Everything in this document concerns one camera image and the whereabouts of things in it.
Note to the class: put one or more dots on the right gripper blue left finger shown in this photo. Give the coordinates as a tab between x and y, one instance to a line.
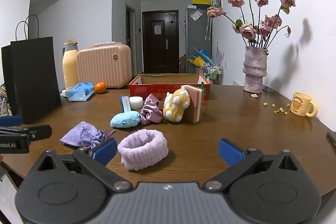
105	152

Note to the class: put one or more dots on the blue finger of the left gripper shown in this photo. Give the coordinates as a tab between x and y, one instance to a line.
11	120

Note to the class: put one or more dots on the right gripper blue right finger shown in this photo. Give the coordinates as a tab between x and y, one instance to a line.
230	152

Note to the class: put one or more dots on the lavender drawstring pouch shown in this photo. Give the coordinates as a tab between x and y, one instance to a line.
85	135

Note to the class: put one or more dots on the lavender fluffy headband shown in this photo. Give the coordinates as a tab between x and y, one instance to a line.
142	149

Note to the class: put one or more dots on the blue plush fish toy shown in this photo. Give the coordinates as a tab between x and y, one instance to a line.
125	120

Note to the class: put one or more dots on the pink layered sponge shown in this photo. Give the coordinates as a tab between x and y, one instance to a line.
194	112

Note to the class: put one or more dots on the blue handkerchief tissue pack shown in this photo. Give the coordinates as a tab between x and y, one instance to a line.
125	103

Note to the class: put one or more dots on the white round foam puff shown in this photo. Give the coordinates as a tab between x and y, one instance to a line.
136	102

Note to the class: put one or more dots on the purple satin scrunchie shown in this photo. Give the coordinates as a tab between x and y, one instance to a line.
150	112

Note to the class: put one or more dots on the yellow plush cat toy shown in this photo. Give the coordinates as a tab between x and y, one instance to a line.
175	105

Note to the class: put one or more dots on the black paper shopping bag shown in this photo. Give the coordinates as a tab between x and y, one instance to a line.
30	78

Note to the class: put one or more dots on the blue wet wipes pack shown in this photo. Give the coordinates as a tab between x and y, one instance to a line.
81	92

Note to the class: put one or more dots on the orange tangerine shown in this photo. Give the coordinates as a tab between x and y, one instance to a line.
100	88

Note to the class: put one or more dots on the black eyeglasses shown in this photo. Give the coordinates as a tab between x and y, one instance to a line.
267	89

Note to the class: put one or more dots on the cream bear mug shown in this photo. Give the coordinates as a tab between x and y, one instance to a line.
303	105

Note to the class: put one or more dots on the purple textured vase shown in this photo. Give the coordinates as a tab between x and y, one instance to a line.
255	69

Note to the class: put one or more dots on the red cardboard box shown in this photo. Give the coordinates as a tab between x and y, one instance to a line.
159	85

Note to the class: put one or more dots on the orange thermos bottle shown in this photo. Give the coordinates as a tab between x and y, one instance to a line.
69	63

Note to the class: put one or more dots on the pink ribbed suitcase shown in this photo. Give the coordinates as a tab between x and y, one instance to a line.
108	63

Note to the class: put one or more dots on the black phone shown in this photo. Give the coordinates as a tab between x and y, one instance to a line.
332	137

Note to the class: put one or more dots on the dried pink rose bouquet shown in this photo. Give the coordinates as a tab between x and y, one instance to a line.
257	31

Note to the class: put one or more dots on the grey refrigerator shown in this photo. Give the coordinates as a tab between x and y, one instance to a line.
197	31

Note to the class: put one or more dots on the dark entrance door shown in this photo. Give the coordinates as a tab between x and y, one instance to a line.
160	41

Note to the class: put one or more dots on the yellow box on refrigerator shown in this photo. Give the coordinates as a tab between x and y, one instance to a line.
201	2

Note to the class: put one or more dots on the wire storage cart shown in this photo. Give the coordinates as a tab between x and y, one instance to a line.
213	73

